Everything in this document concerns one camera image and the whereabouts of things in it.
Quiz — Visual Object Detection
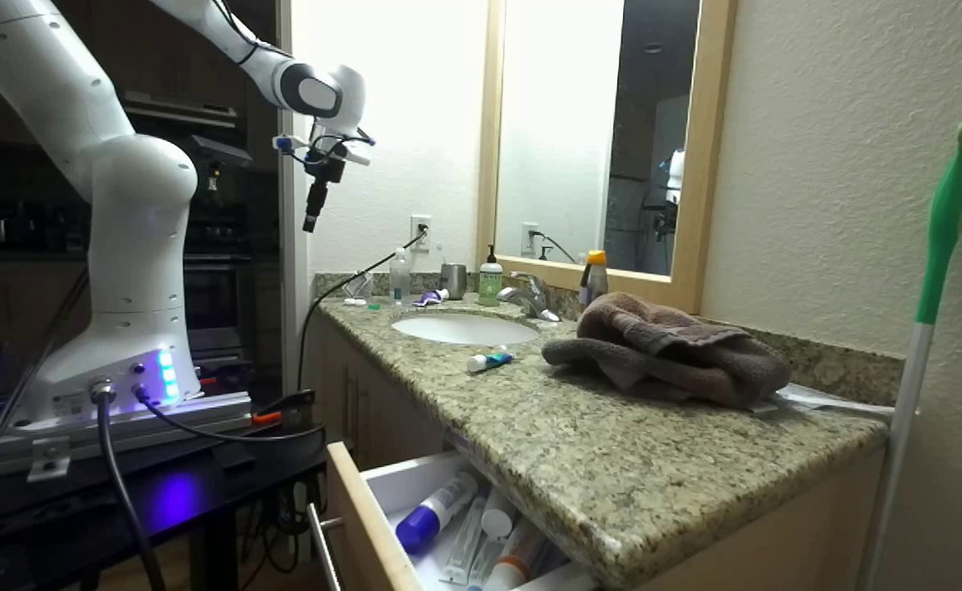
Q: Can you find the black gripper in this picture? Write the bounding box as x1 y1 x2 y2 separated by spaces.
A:
299 139 354 235

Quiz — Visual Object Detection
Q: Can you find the white drawer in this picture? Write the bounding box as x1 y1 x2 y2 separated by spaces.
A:
317 440 605 591

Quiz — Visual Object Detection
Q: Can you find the dark shelving unit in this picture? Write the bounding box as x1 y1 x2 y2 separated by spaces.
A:
0 91 287 372

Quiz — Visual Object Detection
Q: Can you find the clear plastic water bottle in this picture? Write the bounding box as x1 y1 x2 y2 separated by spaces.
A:
388 247 415 310

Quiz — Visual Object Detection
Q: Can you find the metal toothbrush cup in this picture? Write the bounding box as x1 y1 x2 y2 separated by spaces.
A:
440 259 471 301

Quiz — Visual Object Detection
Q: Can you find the green soap pump bottle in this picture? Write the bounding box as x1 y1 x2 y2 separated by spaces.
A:
475 238 510 310

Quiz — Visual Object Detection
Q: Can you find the white oval sink basin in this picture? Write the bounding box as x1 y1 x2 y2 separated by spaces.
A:
391 310 546 352

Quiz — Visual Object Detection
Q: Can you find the wooden vanity cabinet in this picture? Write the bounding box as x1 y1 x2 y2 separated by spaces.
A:
299 310 894 591

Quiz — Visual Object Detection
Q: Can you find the chrome faucet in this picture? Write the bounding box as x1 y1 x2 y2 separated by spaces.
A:
499 273 562 327

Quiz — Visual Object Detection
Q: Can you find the green white toothpaste tube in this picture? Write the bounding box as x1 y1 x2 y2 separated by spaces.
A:
464 343 522 378

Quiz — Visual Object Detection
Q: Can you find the yellow soap bottle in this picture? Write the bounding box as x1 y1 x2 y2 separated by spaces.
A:
578 247 614 313

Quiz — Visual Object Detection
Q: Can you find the white tube purple cap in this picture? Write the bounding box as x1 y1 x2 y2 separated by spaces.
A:
391 468 482 558

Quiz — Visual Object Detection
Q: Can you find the white tube clear cap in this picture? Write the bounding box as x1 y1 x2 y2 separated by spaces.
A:
464 491 520 582

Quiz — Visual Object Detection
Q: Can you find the brown folded towel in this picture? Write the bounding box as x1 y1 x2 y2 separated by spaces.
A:
537 290 795 410

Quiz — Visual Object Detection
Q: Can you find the black robot mounting cart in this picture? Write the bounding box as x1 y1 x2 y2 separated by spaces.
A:
0 389 331 591

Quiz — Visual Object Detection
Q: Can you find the wooden framed mirror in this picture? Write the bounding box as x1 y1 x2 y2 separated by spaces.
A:
473 0 741 314

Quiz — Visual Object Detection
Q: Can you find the white tube orange end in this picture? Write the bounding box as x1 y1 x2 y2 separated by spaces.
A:
482 523 552 591

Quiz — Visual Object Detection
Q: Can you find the flat white plastic item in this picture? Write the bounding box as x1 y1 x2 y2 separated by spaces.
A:
773 382 900 428

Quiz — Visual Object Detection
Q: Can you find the black power cord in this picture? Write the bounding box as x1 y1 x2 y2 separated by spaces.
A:
292 225 431 396

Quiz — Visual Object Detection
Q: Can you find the white wall outlet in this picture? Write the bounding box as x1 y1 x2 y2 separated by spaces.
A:
408 210 437 257

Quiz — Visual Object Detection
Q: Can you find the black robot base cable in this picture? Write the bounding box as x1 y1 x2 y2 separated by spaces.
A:
133 382 329 450

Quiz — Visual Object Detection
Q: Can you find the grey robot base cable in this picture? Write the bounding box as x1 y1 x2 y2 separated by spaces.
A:
87 378 166 591

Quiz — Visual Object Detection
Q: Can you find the green handled white mop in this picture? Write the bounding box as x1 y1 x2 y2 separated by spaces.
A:
854 118 962 591

